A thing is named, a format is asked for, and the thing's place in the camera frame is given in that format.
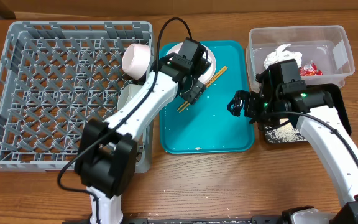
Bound grey bowl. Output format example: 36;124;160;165
117;84;142;110

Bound large white plate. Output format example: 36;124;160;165
166;42;217;85

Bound black tray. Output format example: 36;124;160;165
262;84;352;144

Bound pink shallow bowl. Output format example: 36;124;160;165
122;44;151;80

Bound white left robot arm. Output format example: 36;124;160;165
75;38;216;223

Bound grey dish rack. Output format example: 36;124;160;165
0;21;154;172

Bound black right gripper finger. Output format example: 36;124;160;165
227;104;243;117
228;90;243;106

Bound spilled white rice grains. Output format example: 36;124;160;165
265;124;306;144

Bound teal plastic tray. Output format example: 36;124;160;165
160;40;254;154

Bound white paper napkin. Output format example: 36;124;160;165
263;44;303;68

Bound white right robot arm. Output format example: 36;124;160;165
227;59;358;223

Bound red strawberry cake wrapper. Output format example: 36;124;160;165
300;63;323;76

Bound clear plastic waste bin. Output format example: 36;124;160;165
246;25;355;91

